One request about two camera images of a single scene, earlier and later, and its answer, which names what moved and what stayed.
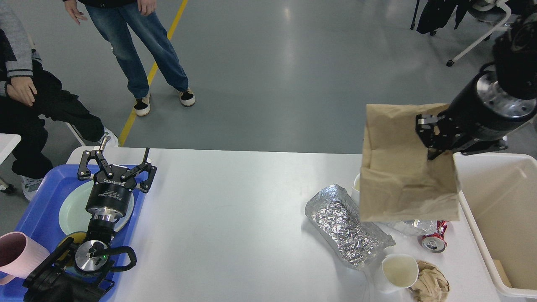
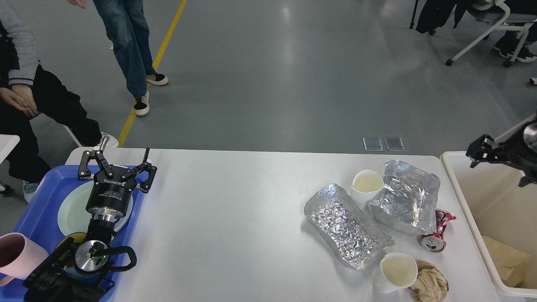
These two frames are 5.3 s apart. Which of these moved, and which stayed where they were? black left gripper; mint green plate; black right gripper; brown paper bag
Moved: black right gripper; brown paper bag
Stayed: black left gripper; mint green plate
